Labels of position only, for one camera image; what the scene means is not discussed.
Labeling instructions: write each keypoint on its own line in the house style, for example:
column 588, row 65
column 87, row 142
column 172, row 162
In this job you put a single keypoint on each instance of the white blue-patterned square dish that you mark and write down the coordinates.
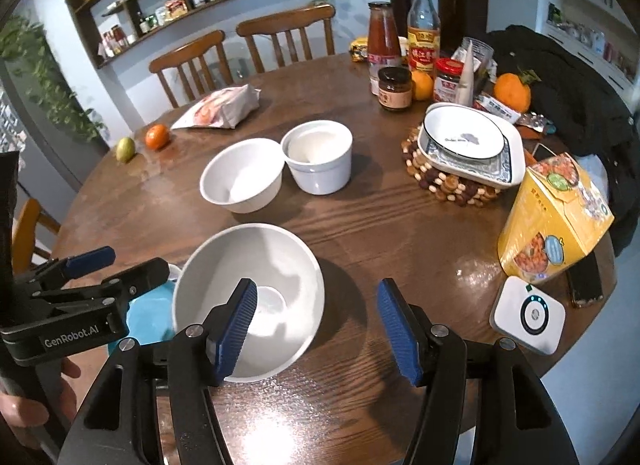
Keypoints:
column 500, row 167

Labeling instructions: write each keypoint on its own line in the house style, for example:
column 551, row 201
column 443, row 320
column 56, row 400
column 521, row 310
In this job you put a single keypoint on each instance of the yellow snack packet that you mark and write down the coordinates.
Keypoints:
column 360, row 49

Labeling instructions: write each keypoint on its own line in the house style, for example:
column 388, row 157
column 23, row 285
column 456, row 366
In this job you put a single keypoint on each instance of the clear plastic cup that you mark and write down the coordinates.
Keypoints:
column 482, row 50

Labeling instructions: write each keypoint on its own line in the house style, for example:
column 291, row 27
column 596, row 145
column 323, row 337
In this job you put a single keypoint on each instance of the yellow food carton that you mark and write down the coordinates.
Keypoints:
column 550, row 225

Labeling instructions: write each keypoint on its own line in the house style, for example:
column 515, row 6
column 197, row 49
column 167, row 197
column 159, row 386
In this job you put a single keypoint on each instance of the oval black-rimmed white dish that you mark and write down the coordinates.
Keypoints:
column 462, row 132

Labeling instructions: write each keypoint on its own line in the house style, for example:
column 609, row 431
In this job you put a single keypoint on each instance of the white square device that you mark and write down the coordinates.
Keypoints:
column 530, row 315

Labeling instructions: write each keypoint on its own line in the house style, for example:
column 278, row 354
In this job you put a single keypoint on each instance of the silver blister pack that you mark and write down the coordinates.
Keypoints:
column 534, row 121

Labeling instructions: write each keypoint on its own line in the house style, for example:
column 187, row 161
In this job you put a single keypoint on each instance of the yellow-capped vinegar bottle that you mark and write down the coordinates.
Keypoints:
column 423, row 35

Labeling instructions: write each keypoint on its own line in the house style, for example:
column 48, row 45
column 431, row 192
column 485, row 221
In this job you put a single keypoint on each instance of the black jacket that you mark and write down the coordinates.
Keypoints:
column 575, row 85

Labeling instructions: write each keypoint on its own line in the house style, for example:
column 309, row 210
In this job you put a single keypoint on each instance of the green pear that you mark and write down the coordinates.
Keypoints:
column 125, row 150

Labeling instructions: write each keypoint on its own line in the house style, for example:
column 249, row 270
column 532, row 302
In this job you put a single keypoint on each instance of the white straight-sided cup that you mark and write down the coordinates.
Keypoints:
column 320, row 155

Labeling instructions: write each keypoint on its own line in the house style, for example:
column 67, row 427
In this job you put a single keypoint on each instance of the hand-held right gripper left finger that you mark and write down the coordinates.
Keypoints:
column 237, row 330

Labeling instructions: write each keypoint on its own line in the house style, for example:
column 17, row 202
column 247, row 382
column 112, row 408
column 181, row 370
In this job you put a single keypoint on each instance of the wooden bead trivet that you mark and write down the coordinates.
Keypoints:
column 450, row 190

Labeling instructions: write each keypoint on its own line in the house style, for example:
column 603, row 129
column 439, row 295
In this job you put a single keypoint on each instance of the large grey bowl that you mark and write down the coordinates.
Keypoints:
column 280, row 265

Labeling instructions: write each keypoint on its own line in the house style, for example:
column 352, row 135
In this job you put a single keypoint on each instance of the person's left hand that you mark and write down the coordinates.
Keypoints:
column 20, row 415

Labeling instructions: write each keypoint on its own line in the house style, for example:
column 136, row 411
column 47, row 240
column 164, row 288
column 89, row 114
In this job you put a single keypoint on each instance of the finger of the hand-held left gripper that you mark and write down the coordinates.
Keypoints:
column 90, row 260
column 135, row 277

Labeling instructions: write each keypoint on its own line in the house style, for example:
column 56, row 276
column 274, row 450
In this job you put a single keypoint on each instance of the white cabinet shelves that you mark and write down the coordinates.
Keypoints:
column 590, row 10

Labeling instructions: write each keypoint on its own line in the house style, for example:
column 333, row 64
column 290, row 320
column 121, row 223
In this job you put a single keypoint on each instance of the tangerine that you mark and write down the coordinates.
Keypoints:
column 157, row 137

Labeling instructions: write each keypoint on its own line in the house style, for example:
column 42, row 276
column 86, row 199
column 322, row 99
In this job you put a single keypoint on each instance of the red-lidded jar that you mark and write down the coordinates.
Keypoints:
column 448, row 82

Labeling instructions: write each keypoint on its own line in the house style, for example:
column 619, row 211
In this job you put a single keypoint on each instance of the medium white bowl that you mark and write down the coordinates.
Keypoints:
column 240, row 180

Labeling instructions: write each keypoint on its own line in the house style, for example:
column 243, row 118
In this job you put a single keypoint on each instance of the black phone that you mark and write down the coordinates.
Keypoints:
column 586, row 280

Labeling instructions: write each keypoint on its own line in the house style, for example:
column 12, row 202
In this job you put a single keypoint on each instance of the large orange with leaves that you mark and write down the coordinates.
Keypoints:
column 511, row 92

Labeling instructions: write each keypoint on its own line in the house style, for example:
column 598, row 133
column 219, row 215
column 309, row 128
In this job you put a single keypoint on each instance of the brown sauce jar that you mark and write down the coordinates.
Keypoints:
column 395, row 90

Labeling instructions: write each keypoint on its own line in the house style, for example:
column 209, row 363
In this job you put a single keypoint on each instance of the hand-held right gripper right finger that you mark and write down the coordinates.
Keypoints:
column 400, row 332

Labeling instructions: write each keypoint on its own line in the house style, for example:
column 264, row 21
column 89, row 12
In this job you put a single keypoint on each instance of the white tube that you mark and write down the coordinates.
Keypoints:
column 471, row 80

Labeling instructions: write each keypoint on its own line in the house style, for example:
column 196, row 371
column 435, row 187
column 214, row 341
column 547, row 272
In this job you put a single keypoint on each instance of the wooden wall shelf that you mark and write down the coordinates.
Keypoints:
column 150, row 5

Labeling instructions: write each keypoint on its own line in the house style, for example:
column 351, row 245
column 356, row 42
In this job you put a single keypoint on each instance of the red sauce bottle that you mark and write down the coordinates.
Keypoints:
column 384, row 40

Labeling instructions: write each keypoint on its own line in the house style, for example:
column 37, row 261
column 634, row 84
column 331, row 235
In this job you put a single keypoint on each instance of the pink snack bag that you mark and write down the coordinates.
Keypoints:
column 220, row 107

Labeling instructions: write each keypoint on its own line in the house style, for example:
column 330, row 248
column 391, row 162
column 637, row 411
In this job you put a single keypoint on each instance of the wooden dining chair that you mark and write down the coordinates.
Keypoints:
column 27, row 225
column 190, row 52
column 285, row 20

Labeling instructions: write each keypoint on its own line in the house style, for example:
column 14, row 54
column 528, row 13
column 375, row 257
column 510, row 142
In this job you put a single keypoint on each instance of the small orange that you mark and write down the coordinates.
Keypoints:
column 423, row 86

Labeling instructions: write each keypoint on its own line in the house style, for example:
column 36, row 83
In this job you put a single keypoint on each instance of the blue square plate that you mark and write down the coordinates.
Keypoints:
column 150, row 315

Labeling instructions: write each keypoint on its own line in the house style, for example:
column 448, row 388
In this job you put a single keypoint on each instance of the snack wrapper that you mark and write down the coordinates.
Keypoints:
column 497, row 109

